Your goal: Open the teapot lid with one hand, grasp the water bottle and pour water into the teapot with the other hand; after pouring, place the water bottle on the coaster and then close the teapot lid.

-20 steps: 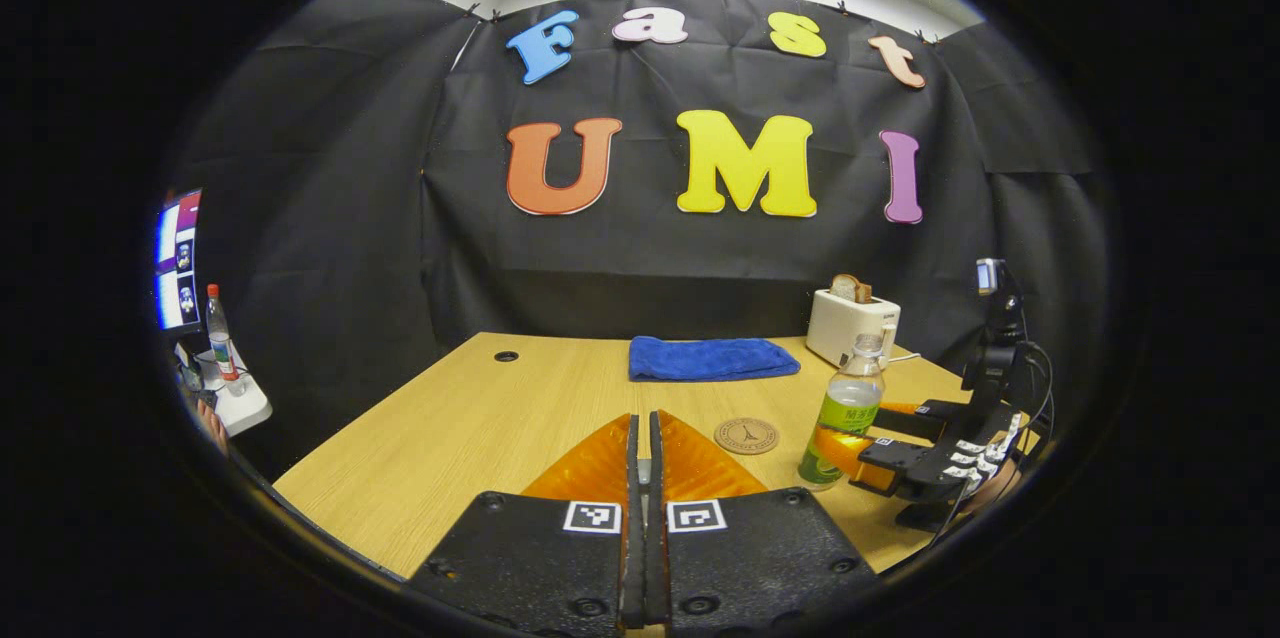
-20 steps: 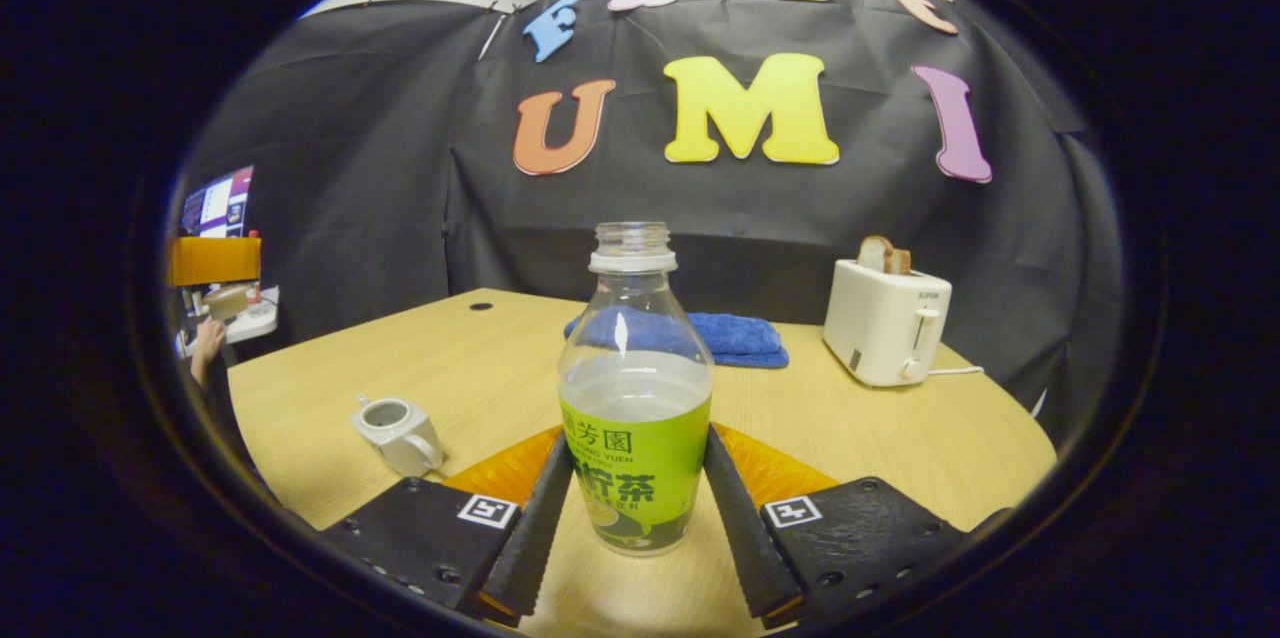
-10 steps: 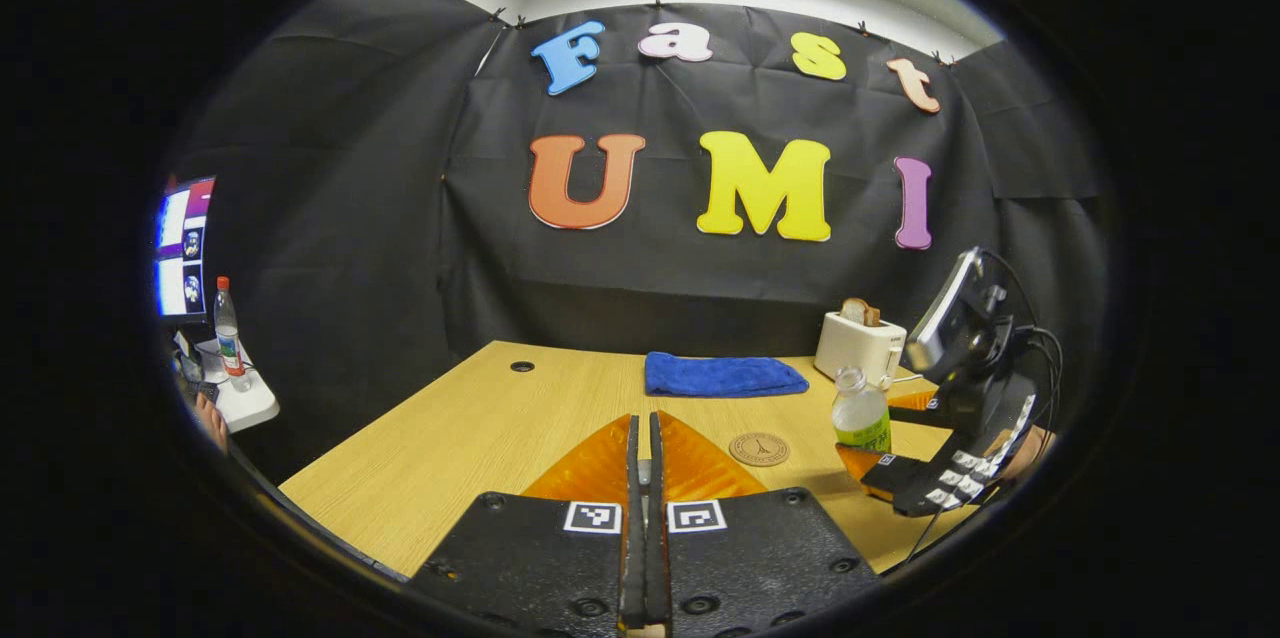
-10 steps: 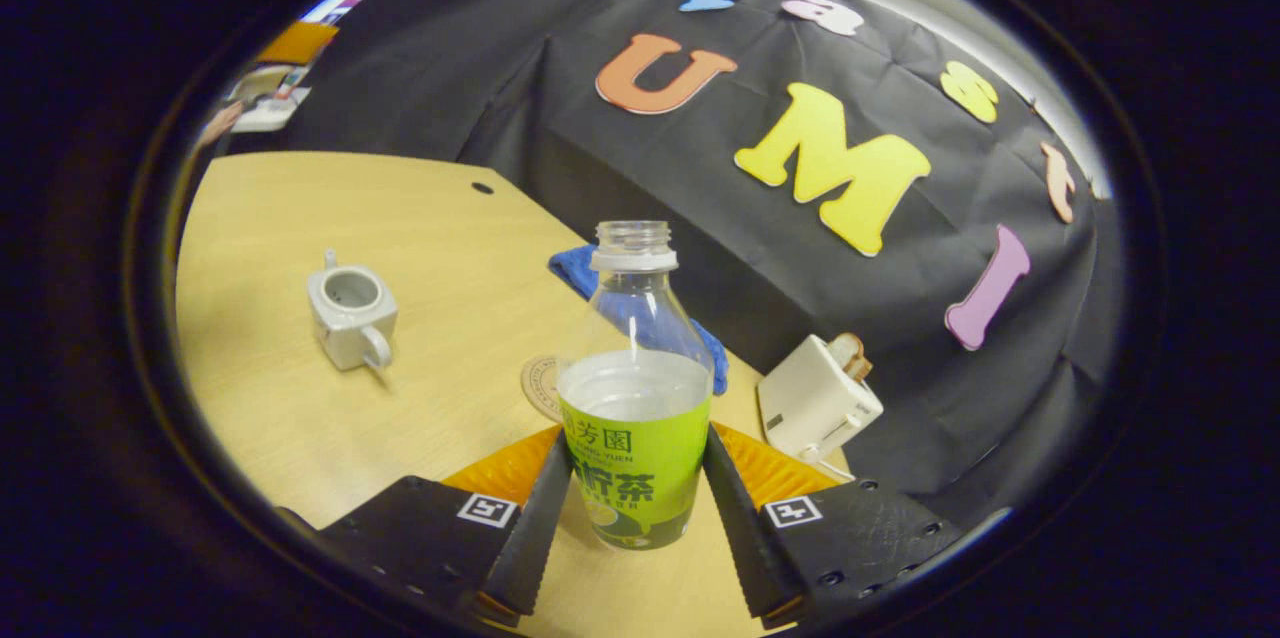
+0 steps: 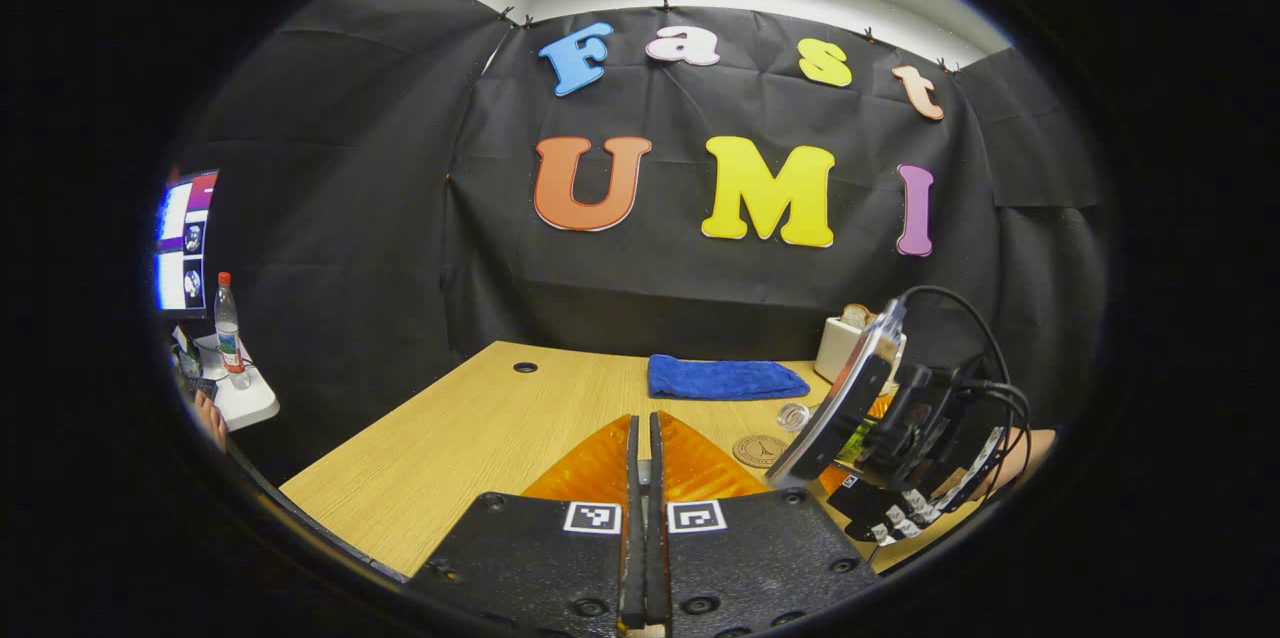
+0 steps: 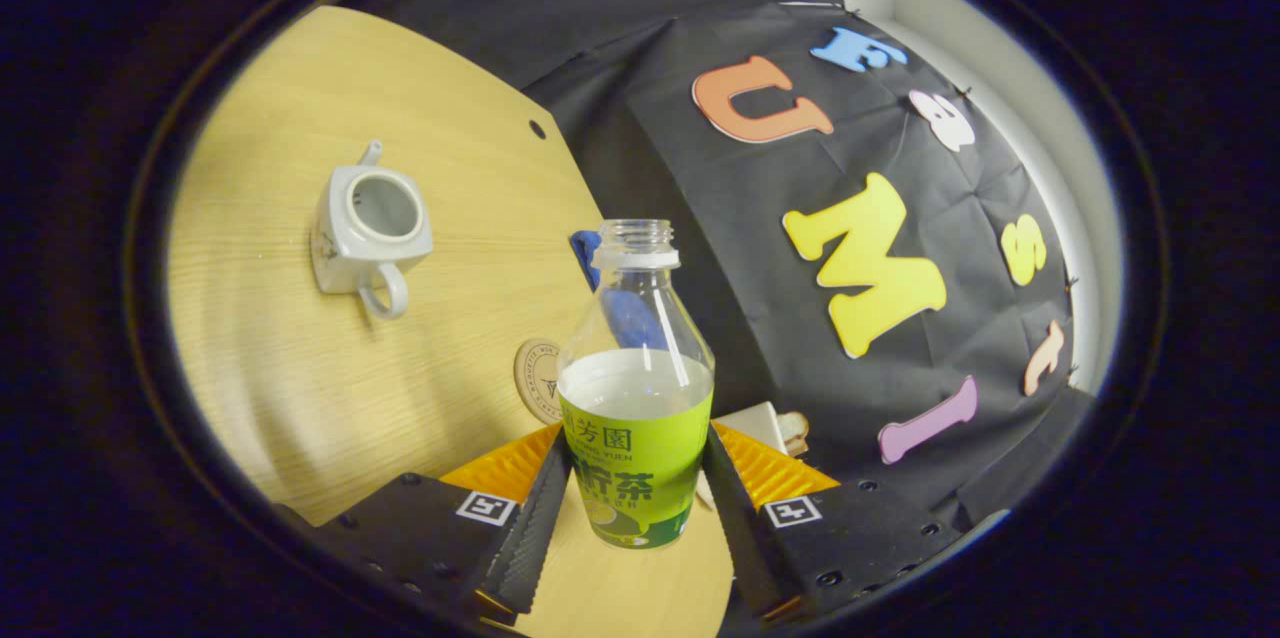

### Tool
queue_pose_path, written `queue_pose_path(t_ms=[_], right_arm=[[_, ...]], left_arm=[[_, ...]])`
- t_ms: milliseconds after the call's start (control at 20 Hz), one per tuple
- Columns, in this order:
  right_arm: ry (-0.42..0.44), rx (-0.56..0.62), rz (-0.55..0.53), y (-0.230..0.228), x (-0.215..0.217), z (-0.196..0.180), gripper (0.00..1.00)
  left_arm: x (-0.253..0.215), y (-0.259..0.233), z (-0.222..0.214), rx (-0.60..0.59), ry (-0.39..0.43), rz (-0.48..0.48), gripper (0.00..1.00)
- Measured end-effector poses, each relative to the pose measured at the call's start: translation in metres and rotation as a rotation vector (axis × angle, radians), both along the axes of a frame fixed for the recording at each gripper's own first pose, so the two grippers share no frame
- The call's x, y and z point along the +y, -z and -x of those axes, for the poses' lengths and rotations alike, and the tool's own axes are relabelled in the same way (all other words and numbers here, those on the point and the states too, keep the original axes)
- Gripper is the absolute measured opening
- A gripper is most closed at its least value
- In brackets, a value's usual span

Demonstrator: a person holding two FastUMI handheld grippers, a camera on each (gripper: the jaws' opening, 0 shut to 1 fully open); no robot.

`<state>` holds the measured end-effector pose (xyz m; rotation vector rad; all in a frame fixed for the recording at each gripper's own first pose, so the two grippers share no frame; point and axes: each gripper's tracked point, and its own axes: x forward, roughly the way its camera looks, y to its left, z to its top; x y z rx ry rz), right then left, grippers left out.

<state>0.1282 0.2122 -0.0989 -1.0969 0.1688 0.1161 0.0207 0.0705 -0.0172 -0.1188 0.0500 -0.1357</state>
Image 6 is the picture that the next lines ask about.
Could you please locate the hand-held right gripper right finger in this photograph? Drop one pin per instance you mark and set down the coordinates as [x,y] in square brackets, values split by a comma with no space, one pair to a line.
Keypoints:
[730,518]

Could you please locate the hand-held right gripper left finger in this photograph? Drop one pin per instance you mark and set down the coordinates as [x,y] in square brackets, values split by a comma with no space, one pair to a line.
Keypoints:
[540,518]

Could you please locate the green label water bottle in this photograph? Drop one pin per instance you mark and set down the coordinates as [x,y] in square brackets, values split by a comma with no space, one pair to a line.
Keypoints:
[635,458]

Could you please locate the round brown coaster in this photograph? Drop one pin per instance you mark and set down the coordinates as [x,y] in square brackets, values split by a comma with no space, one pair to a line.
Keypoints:
[535,378]

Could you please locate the white ceramic teacup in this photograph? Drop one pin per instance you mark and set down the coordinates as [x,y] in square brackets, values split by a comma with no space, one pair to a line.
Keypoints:
[345,258]

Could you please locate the white toaster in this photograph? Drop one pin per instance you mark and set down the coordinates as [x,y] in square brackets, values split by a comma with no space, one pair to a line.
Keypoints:
[755,423]

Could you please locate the toasted bread slice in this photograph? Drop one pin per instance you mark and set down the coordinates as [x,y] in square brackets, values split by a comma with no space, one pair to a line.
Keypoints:
[795,430]

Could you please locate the blue towel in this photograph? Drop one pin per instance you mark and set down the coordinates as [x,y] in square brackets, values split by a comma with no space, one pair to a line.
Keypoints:
[585,253]

